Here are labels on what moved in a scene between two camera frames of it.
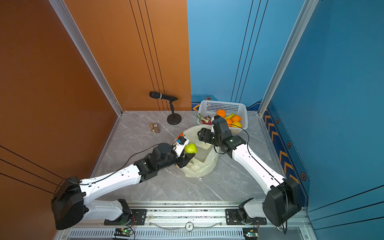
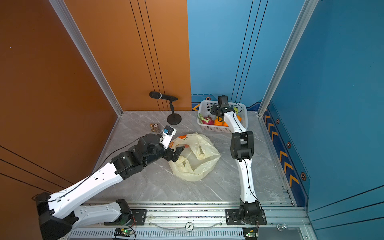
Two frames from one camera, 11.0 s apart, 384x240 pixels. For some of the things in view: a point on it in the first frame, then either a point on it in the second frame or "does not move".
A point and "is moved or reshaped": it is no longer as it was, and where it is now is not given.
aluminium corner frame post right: (308, 10) does not move
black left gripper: (183, 161) → (177, 152)
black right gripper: (201, 137) → (213, 109)
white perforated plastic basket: (210, 108) does not move
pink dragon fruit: (205, 120) does not move
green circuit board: (123, 232) does not move
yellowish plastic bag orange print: (206, 158) is moved or reshaped
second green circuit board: (250, 233) does not move
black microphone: (158, 95) does not move
